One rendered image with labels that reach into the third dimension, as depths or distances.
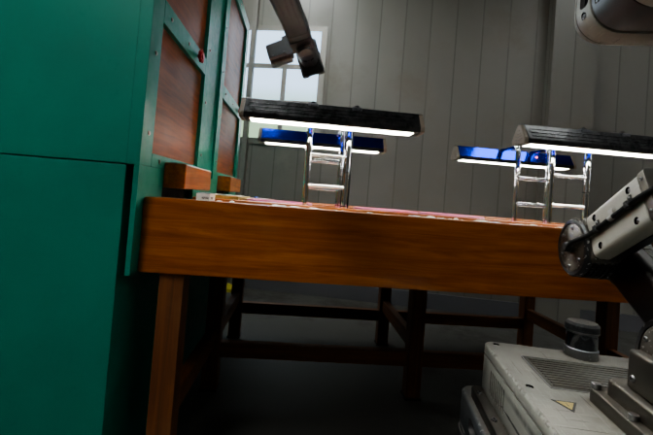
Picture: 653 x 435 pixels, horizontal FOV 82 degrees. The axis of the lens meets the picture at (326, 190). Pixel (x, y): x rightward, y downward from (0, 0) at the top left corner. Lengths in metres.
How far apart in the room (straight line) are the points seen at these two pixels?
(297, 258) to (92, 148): 0.55
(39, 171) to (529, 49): 3.21
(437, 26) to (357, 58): 0.68
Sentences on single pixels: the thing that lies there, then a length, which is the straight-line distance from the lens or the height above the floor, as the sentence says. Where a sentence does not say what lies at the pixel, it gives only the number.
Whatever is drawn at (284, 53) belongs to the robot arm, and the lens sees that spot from 1.06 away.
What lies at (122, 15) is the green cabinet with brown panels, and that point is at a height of 1.19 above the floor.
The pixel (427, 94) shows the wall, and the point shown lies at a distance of 3.22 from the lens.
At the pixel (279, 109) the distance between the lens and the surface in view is 1.29.
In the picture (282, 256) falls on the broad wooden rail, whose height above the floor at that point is 0.64.
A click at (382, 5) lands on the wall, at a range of 3.47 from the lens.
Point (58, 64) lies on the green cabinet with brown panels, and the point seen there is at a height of 1.06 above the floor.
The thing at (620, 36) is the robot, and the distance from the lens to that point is 0.87.
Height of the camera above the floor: 0.80
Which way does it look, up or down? 1 degrees up
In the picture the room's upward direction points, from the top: 5 degrees clockwise
